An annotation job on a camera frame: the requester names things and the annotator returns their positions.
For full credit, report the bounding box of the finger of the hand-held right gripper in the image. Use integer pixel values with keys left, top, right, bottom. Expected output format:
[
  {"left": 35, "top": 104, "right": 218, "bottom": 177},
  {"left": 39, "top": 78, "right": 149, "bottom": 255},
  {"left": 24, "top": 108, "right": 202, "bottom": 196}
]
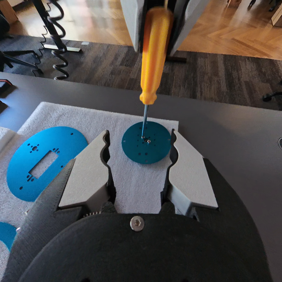
[
  {"left": 120, "top": 0, "right": 146, "bottom": 52},
  {"left": 169, "top": 0, "right": 207, "bottom": 57}
]

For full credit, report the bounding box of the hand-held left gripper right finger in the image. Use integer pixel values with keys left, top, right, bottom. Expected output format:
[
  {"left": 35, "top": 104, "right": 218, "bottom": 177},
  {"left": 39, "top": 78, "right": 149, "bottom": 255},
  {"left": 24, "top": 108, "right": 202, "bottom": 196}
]
[{"left": 160, "top": 128, "right": 219, "bottom": 217}]

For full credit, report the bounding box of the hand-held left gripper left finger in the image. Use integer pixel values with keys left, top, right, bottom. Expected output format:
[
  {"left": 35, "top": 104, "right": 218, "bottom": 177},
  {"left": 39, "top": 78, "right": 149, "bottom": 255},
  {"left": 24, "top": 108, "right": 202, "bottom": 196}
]
[{"left": 57, "top": 129, "right": 117, "bottom": 212}]

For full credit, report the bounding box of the yellow handled screwdriver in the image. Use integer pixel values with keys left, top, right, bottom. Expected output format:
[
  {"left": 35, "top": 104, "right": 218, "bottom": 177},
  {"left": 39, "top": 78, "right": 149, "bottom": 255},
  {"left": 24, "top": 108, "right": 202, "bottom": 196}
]
[{"left": 139, "top": 7, "right": 173, "bottom": 141}]

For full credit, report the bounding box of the small blue round plate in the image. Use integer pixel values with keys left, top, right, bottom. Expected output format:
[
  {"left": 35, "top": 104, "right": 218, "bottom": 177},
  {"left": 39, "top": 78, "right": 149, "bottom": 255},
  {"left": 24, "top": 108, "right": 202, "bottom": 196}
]
[{"left": 121, "top": 121, "right": 171, "bottom": 164}]

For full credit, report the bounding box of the grey desk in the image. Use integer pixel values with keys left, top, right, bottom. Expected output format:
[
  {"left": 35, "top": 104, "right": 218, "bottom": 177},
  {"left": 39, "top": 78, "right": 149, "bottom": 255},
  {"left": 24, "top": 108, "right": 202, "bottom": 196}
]
[{"left": 0, "top": 72, "right": 282, "bottom": 282}]

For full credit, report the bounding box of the black desk leg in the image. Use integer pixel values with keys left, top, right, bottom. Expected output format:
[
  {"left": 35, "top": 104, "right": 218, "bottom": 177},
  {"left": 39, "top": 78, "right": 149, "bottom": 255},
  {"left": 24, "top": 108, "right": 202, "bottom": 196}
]
[{"left": 32, "top": 0, "right": 82, "bottom": 53}]

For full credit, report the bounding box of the large blue round plate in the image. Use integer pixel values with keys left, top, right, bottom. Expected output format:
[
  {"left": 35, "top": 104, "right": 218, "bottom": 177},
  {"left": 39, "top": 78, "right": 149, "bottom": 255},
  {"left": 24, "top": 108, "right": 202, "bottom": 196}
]
[{"left": 6, "top": 127, "right": 88, "bottom": 202}]

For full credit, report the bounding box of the white foam sheet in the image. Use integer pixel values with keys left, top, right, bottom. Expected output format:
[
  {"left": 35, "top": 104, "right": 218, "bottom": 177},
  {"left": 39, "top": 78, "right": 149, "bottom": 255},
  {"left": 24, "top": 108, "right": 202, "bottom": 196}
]
[{"left": 0, "top": 101, "right": 180, "bottom": 265}]

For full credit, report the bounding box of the black chair base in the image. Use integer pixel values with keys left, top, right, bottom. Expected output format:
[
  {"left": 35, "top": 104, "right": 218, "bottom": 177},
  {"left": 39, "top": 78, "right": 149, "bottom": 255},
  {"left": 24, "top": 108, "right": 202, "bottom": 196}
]
[{"left": 263, "top": 90, "right": 282, "bottom": 110}]

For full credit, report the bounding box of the black coiled cable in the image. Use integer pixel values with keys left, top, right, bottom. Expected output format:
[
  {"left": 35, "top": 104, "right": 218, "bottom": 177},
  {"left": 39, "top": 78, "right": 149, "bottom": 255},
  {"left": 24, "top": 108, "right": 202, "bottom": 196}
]
[{"left": 44, "top": 0, "right": 71, "bottom": 80}]

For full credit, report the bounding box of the blue disc with bracket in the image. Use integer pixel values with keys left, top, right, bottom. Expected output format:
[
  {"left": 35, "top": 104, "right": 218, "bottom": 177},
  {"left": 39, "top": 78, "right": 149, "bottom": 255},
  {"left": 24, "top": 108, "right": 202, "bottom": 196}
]
[{"left": 0, "top": 222, "right": 18, "bottom": 251}]

